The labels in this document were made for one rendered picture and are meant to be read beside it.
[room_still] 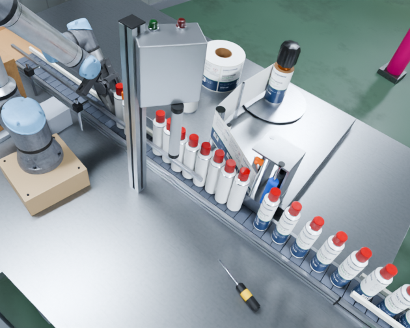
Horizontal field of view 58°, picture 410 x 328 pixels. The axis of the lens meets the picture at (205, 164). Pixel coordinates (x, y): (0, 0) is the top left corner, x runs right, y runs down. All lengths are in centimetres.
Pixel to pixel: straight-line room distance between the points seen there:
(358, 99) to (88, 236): 277
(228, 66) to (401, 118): 221
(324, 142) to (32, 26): 117
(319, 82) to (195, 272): 262
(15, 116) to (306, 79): 274
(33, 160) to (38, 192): 11
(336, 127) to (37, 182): 124
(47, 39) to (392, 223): 135
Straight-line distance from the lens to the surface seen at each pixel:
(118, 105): 144
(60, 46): 121
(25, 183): 137
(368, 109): 349
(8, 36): 220
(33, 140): 128
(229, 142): 132
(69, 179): 134
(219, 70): 166
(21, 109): 128
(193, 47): 93
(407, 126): 353
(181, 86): 100
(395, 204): 167
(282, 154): 117
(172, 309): 120
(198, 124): 156
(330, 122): 177
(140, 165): 129
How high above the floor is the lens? 197
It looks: 50 degrees down
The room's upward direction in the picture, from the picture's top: 11 degrees clockwise
